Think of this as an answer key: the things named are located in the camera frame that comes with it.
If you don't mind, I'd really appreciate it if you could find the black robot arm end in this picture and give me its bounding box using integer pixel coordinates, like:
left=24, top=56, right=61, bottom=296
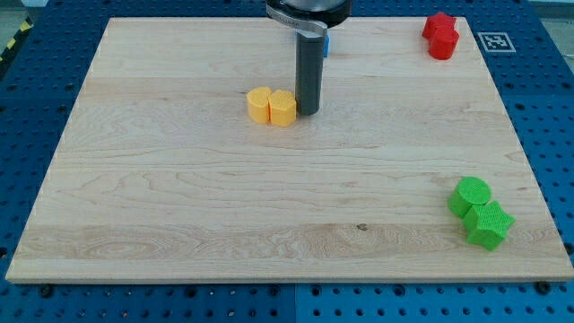
left=265, top=0, right=352, bottom=37

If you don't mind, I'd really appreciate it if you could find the yellow hexagon block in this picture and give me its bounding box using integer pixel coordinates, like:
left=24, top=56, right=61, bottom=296
left=246, top=87, right=272, bottom=124

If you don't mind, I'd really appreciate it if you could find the yellow heart block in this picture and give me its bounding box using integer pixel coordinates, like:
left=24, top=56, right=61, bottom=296
left=268, top=90, right=297, bottom=127

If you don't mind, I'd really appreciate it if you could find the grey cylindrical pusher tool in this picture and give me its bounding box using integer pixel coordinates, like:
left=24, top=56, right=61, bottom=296
left=295, top=31, right=325, bottom=116

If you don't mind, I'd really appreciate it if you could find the blue cube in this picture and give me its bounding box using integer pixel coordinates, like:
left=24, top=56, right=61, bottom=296
left=323, top=35, right=330, bottom=58

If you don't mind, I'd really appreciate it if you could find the wooden board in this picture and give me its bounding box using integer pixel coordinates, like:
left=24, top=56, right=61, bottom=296
left=6, top=17, right=573, bottom=284

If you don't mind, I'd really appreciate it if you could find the green cylinder block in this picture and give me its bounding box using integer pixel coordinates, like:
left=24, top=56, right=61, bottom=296
left=448, top=177, right=491, bottom=219

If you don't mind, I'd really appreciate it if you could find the red star block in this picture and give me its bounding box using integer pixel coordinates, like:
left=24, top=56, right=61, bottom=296
left=422, top=12, right=457, bottom=39

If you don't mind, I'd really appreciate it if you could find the red pentagon block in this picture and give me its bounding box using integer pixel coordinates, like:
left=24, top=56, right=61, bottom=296
left=428, top=26, right=459, bottom=60

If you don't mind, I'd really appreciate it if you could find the green star block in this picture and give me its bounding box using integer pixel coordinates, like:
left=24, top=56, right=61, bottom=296
left=463, top=201, right=516, bottom=251

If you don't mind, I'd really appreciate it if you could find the white fiducial marker tag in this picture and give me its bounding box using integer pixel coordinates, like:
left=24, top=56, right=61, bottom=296
left=477, top=31, right=516, bottom=53

